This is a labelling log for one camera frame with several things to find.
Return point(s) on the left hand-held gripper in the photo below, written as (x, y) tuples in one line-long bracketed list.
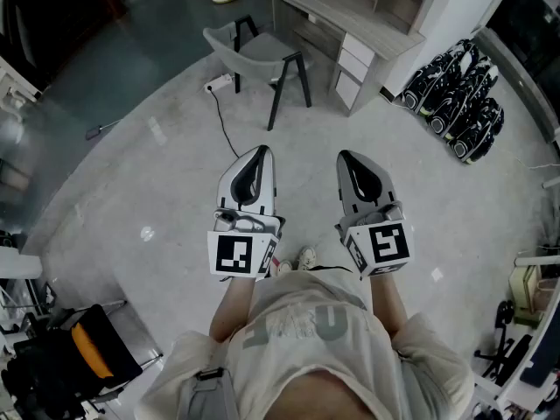
[(231, 254)]

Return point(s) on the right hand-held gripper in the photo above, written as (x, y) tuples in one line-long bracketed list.
[(389, 245)]

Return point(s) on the grey chair with black legs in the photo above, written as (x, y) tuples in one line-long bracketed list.
[(258, 53)]

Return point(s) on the person's left forearm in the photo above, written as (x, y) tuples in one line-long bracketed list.
[(232, 304)]

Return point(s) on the person's right forearm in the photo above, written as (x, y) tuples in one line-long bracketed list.
[(387, 300)]

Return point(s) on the wooden desk with drawers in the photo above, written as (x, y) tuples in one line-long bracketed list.
[(350, 11)]

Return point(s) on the black office chair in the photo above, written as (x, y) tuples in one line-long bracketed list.
[(503, 352)]

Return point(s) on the black chair with orange cushion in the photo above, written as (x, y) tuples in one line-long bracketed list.
[(87, 357)]

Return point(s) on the person's left white shoe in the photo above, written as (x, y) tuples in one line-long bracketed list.
[(284, 267)]

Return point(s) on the person's white shoe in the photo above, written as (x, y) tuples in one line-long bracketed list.
[(307, 258), (284, 267)]

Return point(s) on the person's right white shoe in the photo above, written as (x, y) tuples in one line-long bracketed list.
[(307, 258)]

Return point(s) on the small black floor device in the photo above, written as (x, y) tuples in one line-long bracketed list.
[(93, 133)]

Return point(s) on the person's beige shirt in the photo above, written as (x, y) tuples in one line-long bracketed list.
[(315, 348)]

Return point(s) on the pale green box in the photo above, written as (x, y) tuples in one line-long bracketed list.
[(525, 291)]

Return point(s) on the white table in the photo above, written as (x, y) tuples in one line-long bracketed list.
[(19, 266)]

